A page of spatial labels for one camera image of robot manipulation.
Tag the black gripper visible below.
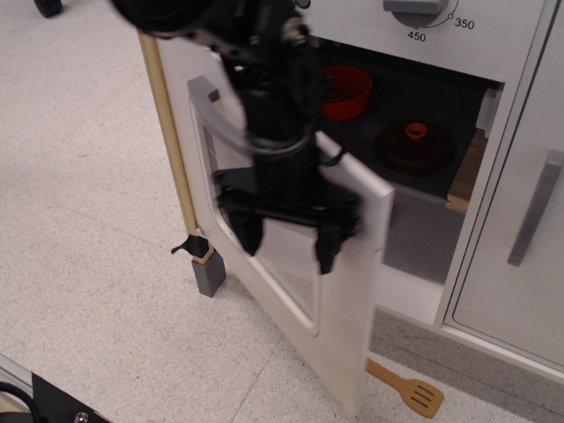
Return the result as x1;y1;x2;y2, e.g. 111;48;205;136
212;137;360;275

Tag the white toy oven door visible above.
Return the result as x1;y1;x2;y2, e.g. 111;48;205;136
146;40;394;416

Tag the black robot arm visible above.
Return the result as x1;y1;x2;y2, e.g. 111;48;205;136
115;1;360;274

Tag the grey oven foot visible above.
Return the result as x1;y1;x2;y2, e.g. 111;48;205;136
192;251;226;298

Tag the white toy kitchen oven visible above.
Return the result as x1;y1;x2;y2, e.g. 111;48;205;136
115;1;563;405

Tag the grey oven tray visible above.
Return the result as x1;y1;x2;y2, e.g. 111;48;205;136
213;38;496;204

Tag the small round oven button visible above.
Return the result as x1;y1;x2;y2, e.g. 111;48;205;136
294;0;311;9

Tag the brown lid orange knob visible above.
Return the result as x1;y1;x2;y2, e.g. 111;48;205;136
375;122;456;174

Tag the orange toy pot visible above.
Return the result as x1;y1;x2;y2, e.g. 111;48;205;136
323;65;373;122

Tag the wooden toy spatula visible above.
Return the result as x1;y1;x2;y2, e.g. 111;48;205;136
366;358;444;419

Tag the white cabinet door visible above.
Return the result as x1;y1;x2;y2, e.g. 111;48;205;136
449;6;563;371

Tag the grey temperature knob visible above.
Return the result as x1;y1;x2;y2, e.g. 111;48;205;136
382;0;449;28

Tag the black caster wheel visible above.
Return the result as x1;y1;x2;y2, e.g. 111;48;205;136
34;0;63;19

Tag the grey cabinet door handle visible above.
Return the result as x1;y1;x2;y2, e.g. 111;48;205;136
508;149;563;267

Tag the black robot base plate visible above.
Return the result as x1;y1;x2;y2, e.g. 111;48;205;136
32;374;109;423

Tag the black cable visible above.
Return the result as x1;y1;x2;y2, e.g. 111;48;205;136
0;381;36;423

